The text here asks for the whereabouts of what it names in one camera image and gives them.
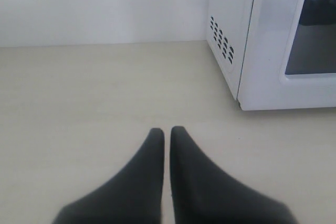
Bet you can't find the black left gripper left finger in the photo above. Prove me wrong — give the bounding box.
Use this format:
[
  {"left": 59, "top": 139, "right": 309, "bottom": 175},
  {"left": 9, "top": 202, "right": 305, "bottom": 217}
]
[{"left": 53, "top": 128, "right": 164, "bottom": 223}]

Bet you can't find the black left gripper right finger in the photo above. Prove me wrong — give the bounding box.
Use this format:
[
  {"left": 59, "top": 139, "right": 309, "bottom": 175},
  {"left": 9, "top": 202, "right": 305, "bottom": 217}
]
[{"left": 170, "top": 126, "right": 295, "bottom": 223}]

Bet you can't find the white Midea microwave oven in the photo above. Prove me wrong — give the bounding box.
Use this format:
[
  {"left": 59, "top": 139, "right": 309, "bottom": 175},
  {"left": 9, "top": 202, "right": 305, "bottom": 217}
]
[{"left": 206, "top": 0, "right": 335, "bottom": 103}]

